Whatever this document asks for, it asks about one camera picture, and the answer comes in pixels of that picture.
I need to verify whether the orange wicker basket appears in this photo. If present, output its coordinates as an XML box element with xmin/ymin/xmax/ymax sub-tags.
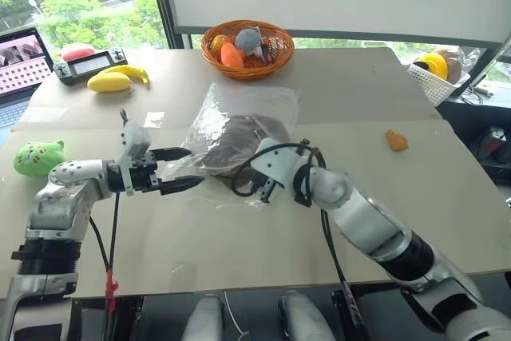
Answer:
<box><xmin>200</xmin><ymin>19</ymin><xmax>296</xmax><ymax>81</ymax></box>

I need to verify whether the open laptop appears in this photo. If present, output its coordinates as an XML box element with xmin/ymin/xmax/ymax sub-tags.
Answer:
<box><xmin>0</xmin><ymin>26</ymin><xmax>55</xmax><ymax>131</ymax></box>

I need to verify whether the black and red device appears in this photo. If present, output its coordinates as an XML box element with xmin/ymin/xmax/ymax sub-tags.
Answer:
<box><xmin>477</xmin><ymin>125</ymin><xmax>509</xmax><ymax>165</ymax></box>

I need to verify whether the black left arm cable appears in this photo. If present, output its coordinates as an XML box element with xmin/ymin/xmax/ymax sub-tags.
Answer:
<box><xmin>88</xmin><ymin>192</ymin><xmax>121</xmax><ymax>341</ymax></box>

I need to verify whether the black controller with screen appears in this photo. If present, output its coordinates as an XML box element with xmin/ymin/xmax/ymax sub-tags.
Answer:
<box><xmin>54</xmin><ymin>48</ymin><xmax>129</xmax><ymax>87</ymax></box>

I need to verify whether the dark window frame post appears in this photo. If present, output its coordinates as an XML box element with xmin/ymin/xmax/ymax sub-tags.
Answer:
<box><xmin>145</xmin><ymin>0</ymin><xmax>193</xmax><ymax>51</ymax></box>

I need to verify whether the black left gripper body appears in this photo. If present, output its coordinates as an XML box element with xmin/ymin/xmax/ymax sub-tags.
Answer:
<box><xmin>131</xmin><ymin>152</ymin><xmax>162</xmax><ymax>195</ymax></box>

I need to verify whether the brown plush toy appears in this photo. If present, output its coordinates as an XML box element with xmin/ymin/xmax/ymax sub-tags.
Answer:
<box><xmin>200</xmin><ymin>114</ymin><xmax>291</xmax><ymax>179</ymax></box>

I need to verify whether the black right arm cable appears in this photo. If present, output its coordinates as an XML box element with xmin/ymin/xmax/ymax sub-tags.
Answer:
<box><xmin>232</xmin><ymin>137</ymin><xmax>366</xmax><ymax>341</ymax></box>

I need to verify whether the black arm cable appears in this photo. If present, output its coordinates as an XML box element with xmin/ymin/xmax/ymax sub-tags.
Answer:
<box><xmin>232</xmin><ymin>137</ymin><xmax>366</xmax><ymax>341</ymax></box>
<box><xmin>88</xmin><ymin>192</ymin><xmax>121</xmax><ymax>341</ymax></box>

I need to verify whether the clear plastic bag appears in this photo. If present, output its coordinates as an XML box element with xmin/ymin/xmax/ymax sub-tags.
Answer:
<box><xmin>179</xmin><ymin>82</ymin><xmax>302</xmax><ymax>209</ymax></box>

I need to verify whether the brown bread in wrapper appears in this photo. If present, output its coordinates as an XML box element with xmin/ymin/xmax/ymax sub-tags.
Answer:
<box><xmin>434</xmin><ymin>47</ymin><xmax>466</xmax><ymax>83</ymax></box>

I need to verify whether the grey plush toy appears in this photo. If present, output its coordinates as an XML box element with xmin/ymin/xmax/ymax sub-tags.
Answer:
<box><xmin>234</xmin><ymin>28</ymin><xmax>267</xmax><ymax>59</ymax></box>

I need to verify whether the green plush toy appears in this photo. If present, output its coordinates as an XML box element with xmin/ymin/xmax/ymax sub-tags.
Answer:
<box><xmin>12</xmin><ymin>139</ymin><xmax>66</xmax><ymax>178</ymax></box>

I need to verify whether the yellow plush banana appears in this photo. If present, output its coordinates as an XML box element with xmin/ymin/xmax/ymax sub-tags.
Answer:
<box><xmin>99</xmin><ymin>64</ymin><xmax>151</xmax><ymax>88</ymax></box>

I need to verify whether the white plastic basket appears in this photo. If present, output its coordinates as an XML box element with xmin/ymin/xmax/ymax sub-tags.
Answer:
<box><xmin>406</xmin><ymin>59</ymin><xmax>473</xmax><ymax>108</ymax></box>

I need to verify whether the red cable tie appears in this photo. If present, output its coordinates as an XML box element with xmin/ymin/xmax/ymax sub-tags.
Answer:
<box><xmin>104</xmin><ymin>270</ymin><xmax>121</xmax><ymax>312</ymax></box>

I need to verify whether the red plush toy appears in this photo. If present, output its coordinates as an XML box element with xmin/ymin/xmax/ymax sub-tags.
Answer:
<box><xmin>60</xmin><ymin>42</ymin><xmax>97</xmax><ymax>62</ymax></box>

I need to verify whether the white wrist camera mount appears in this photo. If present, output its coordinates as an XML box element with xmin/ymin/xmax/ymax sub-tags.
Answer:
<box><xmin>115</xmin><ymin>119</ymin><xmax>153</xmax><ymax>197</ymax></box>
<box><xmin>250</xmin><ymin>137</ymin><xmax>305</xmax><ymax>191</ymax></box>

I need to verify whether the brown cardboard sheet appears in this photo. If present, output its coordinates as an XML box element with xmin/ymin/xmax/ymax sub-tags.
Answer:
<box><xmin>10</xmin><ymin>46</ymin><xmax>445</xmax><ymax>133</ymax></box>
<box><xmin>0</xmin><ymin>118</ymin><xmax>511</xmax><ymax>301</ymax></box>

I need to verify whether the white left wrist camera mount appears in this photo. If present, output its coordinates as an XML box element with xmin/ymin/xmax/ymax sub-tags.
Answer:
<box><xmin>115</xmin><ymin>119</ymin><xmax>153</xmax><ymax>197</ymax></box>

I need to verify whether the yellow orange toy fruit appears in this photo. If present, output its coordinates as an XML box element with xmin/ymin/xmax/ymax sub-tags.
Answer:
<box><xmin>210</xmin><ymin>34</ymin><xmax>233</xmax><ymax>55</ymax></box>

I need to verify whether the yellow plush mango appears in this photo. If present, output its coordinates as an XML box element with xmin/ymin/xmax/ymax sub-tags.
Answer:
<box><xmin>86</xmin><ymin>72</ymin><xmax>133</xmax><ymax>93</ymax></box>

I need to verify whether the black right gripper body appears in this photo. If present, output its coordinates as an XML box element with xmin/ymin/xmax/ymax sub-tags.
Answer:
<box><xmin>248</xmin><ymin>170</ymin><xmax>281</xmax><ymax>204</ymax></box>

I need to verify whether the orange toy nugget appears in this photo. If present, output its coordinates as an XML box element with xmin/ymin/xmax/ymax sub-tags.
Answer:
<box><xmin>384</xmin><ymin>129</ymin><xmax>410</xmax><ymax>153</ymax></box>

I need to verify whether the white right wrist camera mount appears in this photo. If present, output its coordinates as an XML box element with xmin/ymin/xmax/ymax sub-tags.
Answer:
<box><xmin>250</xmin><ymin>137</ymin><xmax>305</xmax><ymax>191</ymax></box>

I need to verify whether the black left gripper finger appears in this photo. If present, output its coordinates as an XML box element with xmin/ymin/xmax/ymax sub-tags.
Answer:
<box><xmin>160</xmin><ymin>176</ymin><xmax>203</xmax><ymax>196</ymax></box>
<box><xmin>149</xmin><ymin>147</ymin><xmax>191</xmax><ymax>161</ymax></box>

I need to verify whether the grey rounded robot leg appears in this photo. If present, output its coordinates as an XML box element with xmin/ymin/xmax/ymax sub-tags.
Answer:
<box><xmin>180</xmin><ymin>292</ymin><xmax>225</xmax><ymax>341</ymax></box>
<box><xmin>276</xmin><ymin>290</ymin><xmax>337</xmax><ymax>341</ymax></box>

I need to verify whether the orange plush carrot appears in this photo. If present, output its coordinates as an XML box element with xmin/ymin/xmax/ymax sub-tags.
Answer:
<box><xmin>220</xmin><ymin>42</ymin><xmax>246</xmax><ymax>69</ymax></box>

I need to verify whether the thin white cable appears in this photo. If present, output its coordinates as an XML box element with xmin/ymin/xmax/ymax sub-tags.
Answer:
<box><xmin>223</xmin><ymin>290</ymin><xmax>249</xmax><ymax>336</ymax></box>

